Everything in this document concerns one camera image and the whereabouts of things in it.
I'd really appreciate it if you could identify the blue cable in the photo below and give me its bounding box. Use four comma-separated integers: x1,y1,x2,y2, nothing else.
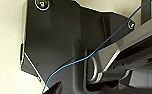
41,0,147,94

